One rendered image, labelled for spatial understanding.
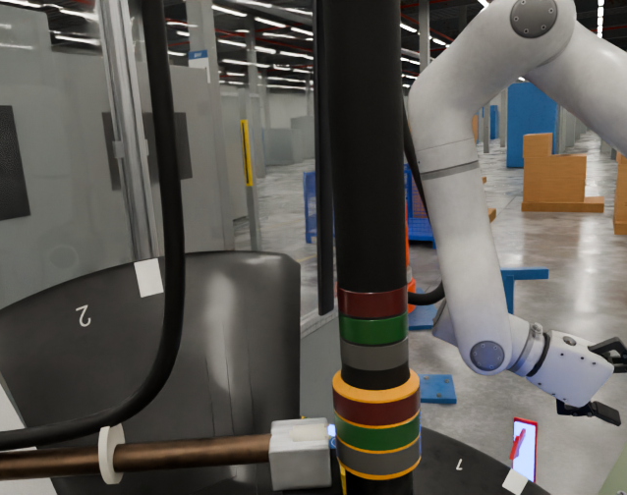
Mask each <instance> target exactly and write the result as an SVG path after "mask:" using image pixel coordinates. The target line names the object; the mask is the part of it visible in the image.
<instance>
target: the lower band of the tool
mask: <svg viewBox="0 0 627 495"><path fill-rule="evenodd" d="M409 369H410V373H411V376H410V379H409V380H408V381H407V382H406V383H405V384H403V385H401V386H399V387H396V388H392V389H388V390H379V391H371V390H363V389H358V388H355V387H352V386H350V385H348V384H346V383H345V382H344V381H343V380H342V379H341V369H340V370H339V371H338V372H336V374H335V375H334V376H333V379H332V385H333V388H334V389H335V391H336V392H337V393H339V394H340V395H341V396H343V397H345V398H348V399H350V400H353V401H357V402H363V403H389V402H394V401H398V400H401V399H404V398H407V397H409V396H410V395H412V394H413V393H415V392H416V391H417V389H418V388H419V385H420V379H419V376H418V375H417V373H416V372H415V371H414V370H412V369H411V368H409ZM336 414H337V415H338V416H339V417H340V418H341V419H343V420H344V421H346V422H348V423H350V424H353V425H356V426H360V427H365V428H389V427H395V426H398V425H401V424H404V423H406V422H408V421H410V420H412V419H413V418H414V417H415V416H416V415H417V414H418V412H417V413H416V414H415V415H414V416H412V417H411V418H409V419H407V420H405V421H403V422H400V423H396V424H391V425H384V426H369V425H362V424H358V423H354V422H352V421H349V420H347V419H345V418H343V417H342V416H340V415H339V414H338V413H337V412H336ZM419 436H420V434H419ZM419 436H418V437H417V438H416V439H415V440H414V441H413V442H411V443H410V444H408V445H406V446H404V447H401V448H398V449H394V450H388V451H369V450H363V449H359V448H356V447H353V446H351V445H349V444H347V443H345V442H344V441H342V440H341V439H340V438H339V437H338V436H337V437H338V439H339V440H340V441H341V442H342V443H343V444H345V445H346V446H348V447H350V448H352V449H354V450H357V451H361V452H366V453H374V454H384V453H392V452H396V451H400V450H403V449H405V448H407V447H409V446H411V445H412V444H413V443H415V442H416V441H417V439H418V438H419ZM420 459H421V457H420V458H419V460H418V461H417V462H416V463H415V464H414V465H413V466H412V467H410V468H408V469H406V470H404V471H401V472H398V473H394V474H388V475H371V474H365V473H360V472H357V471H354V470H352V469H350V468H348V467H346V466H345V465H343V464H342V463H341V462H340V460H339V459H338V457H337V460H338V462H339V463H340V465H341V466H342V467H343V468H344V469H346V470H347V471H349V472H350V473H352V474H354V475H356V476H359V477H362V478H365V479H371V480H388V479H394V478H397V477H400V476H402V475H404V474H406V473H408V472H410V471H411V470H413V469H414V468H415V467H416V466H417V465H418V463H419V461H420Z"/></svg>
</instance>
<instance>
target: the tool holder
mask: <svg viewBox="0 0 627 495"><path fill-rule="evenodd" d="M322 423H324V428H325V427H328V426H327V419H326V418H325V417H320V418H305V419H290V420H276V421H272V422H271V428H270V434H272V437H271V438H270V441H269V449H268V458H269V470H270V481H271V489H272V491H282V495H343V488H342V480H341V472H340V465H339V462H338V460H337V455H336V448H332V449H330V446H329V439H328V437H327V436H325V440H313V441H300V442H293V438H289V430H293V425H307V424H322Z"/></svg>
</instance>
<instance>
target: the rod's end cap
mask: <svg viewBox="0 0 627 495"><path fill-rule="evenodd" d="M325 436H327V437H328V439H329V434H328V427H325V428H324V423H322V424H307V425H293V430H289V438H293V442H300V441H313V440H325Z"/></svg>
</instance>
